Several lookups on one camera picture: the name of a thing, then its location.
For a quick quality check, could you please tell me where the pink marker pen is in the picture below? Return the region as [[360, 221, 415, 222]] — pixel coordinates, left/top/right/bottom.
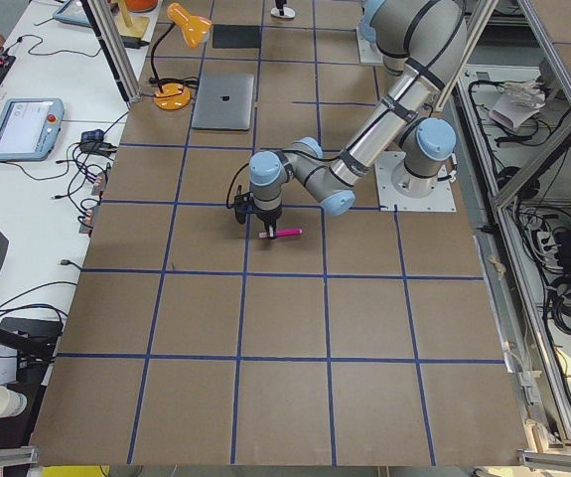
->
[[258, 228, 303, 239]]

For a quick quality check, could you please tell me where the orange desk lamp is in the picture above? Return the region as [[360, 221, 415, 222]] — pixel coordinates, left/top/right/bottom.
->
[[149, 2, 214, 111]]

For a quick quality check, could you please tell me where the blue teach pendant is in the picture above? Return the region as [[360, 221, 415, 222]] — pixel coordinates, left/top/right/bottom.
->
[[0, 98, 65, 162], [52, 0, 90, 28]]

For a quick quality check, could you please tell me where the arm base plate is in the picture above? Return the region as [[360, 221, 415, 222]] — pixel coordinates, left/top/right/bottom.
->
[[356, 30, 382, 66], [374, 152, 457, 213]]

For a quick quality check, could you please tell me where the wooden stand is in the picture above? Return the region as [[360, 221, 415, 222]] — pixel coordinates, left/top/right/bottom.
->
[[115, 0, 150, 40]]

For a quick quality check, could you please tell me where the silver closed laptop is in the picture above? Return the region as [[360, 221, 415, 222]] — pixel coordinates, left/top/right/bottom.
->
[[192, 73, 254, 131]]

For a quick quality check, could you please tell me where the aluminium frame post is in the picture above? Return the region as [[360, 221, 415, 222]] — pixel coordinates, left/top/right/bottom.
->
[[81, 0, 141, 104]]

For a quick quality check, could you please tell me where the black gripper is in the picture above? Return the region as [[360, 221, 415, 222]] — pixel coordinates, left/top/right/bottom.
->
[[254, 206, 282, 239]]

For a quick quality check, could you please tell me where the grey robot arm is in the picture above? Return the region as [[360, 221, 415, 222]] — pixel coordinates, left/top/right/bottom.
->
[[230, 1, 467, 239]]

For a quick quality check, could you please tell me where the black mousepad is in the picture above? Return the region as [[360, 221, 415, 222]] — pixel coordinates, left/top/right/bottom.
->
[[212, 24, 261, 49]]

